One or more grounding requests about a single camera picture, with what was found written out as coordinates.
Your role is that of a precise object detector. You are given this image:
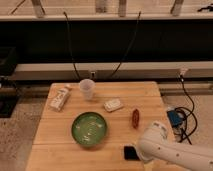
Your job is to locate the black box at left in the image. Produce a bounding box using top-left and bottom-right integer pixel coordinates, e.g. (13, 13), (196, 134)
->
(0, 47), (18, 118)

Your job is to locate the black left hanging cable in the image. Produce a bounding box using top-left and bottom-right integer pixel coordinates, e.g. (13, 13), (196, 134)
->
(63, 11), (82, 81)

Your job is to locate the translucent white cup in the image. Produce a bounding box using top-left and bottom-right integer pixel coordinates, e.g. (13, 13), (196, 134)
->
(79, 79), (95, 100)

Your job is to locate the blue power adapter box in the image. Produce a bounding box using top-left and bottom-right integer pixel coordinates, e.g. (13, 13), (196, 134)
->
(167, 110), (183, 127)

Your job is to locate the black rectangular eraser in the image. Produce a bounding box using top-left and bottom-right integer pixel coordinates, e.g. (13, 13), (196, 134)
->
(124, 146), (139, 161)

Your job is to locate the green ceramic bowl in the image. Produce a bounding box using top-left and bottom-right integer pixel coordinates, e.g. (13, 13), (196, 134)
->
(71, 112), (108, 148)

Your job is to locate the black floor cable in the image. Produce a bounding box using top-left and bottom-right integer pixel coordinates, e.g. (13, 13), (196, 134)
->
(173, 73), (199, 146)

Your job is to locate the white small carton box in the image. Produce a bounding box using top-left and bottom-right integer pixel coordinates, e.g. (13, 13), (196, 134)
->
(50, 85), (71, 111)

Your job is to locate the white wall power outlet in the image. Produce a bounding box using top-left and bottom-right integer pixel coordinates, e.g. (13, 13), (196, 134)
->
(89, 71), (96, 80)

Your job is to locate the black hanging cable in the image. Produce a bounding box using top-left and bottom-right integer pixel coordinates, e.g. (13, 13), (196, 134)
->
(105, 11), (142, 81)
(63, 11), (82, 81)

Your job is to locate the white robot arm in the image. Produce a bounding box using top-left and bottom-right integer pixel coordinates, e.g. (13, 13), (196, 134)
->
(135, 121), (213, 171)

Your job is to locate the red brown oblong object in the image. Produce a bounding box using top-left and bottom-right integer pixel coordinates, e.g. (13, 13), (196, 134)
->
(132, 109), (140, 129)

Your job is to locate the white soap bar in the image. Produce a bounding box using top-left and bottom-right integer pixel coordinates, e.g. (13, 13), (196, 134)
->
(104, 98), (123, 112)

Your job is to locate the black right hanging cable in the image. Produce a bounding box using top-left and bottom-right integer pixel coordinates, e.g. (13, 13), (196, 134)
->
(105, 11), (142, 81)

